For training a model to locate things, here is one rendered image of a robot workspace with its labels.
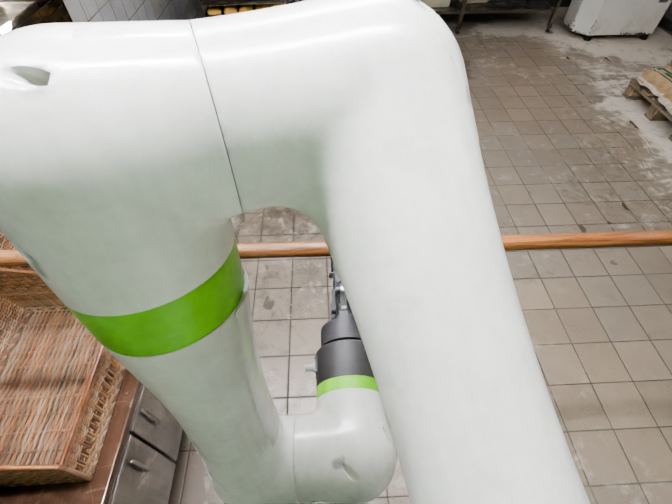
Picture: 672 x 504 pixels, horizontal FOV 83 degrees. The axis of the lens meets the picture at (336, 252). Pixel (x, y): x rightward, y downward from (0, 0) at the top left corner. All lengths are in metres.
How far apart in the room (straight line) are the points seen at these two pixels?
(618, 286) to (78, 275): 2.56
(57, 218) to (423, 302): 0.18
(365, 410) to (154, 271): 0.36
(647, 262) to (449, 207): 2.68
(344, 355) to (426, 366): 0.34
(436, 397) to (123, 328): 0.18
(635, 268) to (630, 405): 0.87
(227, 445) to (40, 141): 0.31
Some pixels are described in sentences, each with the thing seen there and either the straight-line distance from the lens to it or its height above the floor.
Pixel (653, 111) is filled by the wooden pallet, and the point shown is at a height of 0.07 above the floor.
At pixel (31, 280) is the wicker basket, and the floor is 0.76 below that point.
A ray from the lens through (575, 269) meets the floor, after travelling 2.58.
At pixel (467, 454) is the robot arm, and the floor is 1.53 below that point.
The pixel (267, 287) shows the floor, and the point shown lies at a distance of 2.14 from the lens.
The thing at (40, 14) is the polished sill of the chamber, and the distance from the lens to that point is 2.22.
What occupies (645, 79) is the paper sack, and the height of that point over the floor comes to 0.20.
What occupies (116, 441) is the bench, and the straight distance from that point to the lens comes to 1.34.
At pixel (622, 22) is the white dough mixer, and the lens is 5.67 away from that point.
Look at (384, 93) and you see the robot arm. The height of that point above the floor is 1.64.
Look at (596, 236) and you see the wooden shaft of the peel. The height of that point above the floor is 1.21.
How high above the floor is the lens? 1.74
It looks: 50 degrees down
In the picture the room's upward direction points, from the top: straight up
